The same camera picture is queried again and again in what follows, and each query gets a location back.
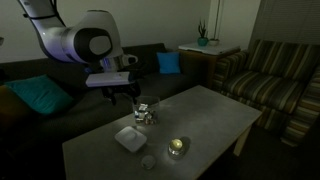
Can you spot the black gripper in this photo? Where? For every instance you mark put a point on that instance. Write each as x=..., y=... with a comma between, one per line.
x=121, y=89

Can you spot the white square bowl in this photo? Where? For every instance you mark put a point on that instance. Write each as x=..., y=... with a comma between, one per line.
x=130, y=139

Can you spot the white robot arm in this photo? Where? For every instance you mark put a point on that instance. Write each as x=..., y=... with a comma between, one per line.
x=76, y=40

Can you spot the clear storage jar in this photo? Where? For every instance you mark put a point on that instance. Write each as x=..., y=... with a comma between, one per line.
x=146, y=111

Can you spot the lit candle glass jar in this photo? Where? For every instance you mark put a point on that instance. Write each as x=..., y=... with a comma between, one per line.
x=176, y=147

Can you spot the wooden side table white top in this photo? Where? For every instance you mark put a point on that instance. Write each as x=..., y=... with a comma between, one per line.
x=208, y=55

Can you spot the blue cushion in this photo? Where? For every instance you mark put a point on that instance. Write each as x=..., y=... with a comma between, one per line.
x=168, y=62

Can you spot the dark fabric sofa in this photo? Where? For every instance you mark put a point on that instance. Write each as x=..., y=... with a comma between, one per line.
x=66, y=113

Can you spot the small round grey disc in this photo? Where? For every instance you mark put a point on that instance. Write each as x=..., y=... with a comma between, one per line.
x=148, y=162

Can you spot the teal cushion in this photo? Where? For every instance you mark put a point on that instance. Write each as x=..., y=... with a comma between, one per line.
x=40, y=95

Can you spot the teal plant pot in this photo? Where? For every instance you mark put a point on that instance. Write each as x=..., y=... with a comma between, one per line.
x=202, y=39

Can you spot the small white plant pot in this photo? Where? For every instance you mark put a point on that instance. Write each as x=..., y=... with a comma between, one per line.
x=214, y=42

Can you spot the orange cushion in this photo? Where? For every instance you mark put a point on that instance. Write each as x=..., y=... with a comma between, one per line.
x=11, y=106

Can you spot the striped armchair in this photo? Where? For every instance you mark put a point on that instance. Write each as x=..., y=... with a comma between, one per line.
x=266, y=86

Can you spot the window blinds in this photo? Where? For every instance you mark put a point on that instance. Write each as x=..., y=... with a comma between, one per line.
x=288, y=21

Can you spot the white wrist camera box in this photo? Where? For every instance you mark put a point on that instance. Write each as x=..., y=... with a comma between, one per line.
x=108, y=79

